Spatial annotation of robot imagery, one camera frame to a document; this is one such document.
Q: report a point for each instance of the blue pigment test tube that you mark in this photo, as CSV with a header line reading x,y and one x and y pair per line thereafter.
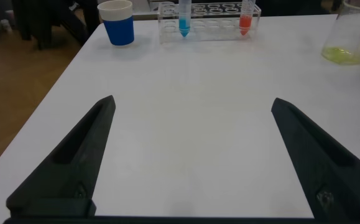
x,y
184,25

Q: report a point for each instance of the clear glass beaker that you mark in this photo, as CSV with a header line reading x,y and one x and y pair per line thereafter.
x,y
344,46

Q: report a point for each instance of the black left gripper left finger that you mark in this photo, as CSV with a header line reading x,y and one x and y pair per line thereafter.
x,y
71,174

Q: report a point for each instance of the black folding chair with jacket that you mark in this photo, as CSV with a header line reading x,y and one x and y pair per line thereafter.
x,y
33,18

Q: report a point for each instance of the blue white paper cup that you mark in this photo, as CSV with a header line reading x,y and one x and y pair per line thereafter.
x,y
118,31

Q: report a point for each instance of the clear acrylic tube rack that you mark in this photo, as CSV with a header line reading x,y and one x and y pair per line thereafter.
x,y
212,28

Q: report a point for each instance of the orange pigment test tube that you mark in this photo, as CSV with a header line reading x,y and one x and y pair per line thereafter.
x,y
245,23

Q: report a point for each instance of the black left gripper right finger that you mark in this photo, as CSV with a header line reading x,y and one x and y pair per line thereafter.
x,y
332,174

